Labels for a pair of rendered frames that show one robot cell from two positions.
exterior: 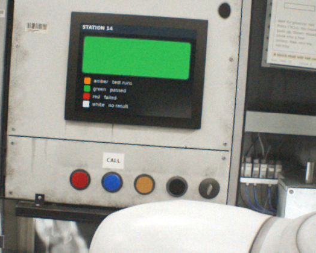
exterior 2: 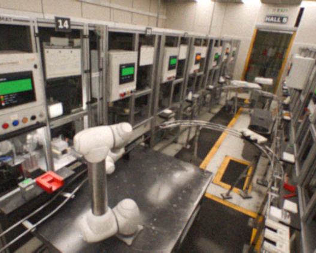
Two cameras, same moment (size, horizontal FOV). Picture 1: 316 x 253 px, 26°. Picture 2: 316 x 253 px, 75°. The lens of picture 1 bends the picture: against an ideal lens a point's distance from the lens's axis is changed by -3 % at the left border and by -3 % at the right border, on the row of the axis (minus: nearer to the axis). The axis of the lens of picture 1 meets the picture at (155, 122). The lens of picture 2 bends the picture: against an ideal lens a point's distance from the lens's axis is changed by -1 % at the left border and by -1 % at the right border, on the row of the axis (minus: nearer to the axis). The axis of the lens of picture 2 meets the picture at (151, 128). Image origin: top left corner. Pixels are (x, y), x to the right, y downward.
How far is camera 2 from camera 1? 77 cm
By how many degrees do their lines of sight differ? 62
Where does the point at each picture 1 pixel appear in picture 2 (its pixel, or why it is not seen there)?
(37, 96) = not seen: outside the picture
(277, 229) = (114, 129)
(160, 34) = (20, 78)
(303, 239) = (123, 129)
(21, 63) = not seen: outside the picture
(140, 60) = (17, 87)
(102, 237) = (81, 142)
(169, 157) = (29, 110)
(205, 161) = (38, 108)
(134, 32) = (12, 79)
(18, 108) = not seen: outside the picture
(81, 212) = (11, 135)
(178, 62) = (28, 85)
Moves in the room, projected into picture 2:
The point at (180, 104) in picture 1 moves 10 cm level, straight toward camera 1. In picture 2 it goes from (31, 96) to (40, 100)
